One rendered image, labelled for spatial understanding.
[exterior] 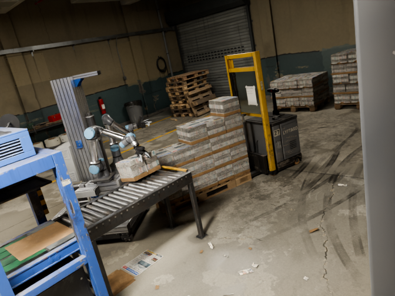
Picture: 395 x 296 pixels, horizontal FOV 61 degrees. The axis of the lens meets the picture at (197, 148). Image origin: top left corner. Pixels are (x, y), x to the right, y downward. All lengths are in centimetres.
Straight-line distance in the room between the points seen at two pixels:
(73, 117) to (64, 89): 33
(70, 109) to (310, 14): 776
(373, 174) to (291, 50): 1028
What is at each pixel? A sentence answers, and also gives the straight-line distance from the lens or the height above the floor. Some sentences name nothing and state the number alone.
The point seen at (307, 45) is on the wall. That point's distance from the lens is 1057.
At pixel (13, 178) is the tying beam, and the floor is 148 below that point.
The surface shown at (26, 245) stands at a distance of 320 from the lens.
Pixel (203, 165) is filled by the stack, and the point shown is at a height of 51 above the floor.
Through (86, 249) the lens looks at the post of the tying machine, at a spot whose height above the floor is 75.
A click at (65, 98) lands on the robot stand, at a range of 428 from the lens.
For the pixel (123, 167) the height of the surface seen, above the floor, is 98.
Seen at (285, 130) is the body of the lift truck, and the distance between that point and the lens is 527.
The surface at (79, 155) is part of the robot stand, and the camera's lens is 440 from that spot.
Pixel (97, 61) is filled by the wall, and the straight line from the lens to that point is 1156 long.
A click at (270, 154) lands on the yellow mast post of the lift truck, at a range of 509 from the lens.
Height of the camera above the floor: 206
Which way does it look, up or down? 16 degrees down
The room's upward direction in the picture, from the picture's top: 12 degrees counter-clockwise
